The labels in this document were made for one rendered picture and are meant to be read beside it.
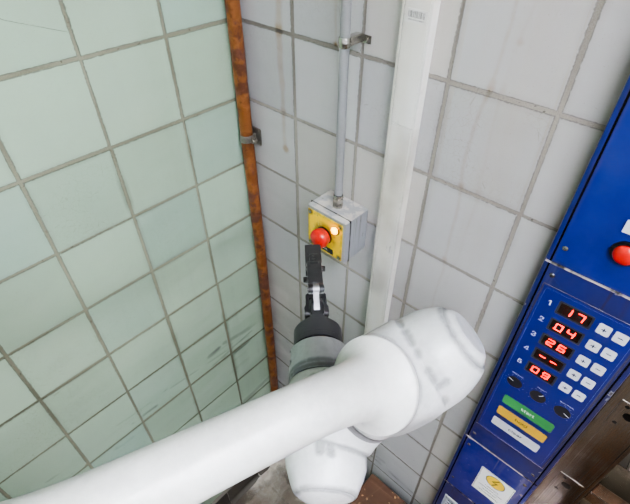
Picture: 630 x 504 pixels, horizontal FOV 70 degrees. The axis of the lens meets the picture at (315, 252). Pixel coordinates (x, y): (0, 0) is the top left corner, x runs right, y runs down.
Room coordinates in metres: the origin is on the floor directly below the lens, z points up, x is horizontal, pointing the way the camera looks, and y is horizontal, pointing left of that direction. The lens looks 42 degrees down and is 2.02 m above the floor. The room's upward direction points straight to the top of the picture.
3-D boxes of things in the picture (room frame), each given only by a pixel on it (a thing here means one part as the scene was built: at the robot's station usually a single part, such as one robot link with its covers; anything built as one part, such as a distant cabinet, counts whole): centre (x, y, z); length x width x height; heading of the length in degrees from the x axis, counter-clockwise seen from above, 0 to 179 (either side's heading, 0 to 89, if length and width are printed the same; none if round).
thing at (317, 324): (0.45, 0.00, 1.46); 0.09 x 0.07 x 0.08; 2
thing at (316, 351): (0.38, -0.01, 1.46); 0.09 x 0.06 x 0.09; 92
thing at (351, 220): (0.71, -0.04, 1.46); 0.10 x 0.07 x 0.10; 47
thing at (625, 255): (0.40, -0.37, 1.67); 0.03 x 0.02 x 0.06; 47
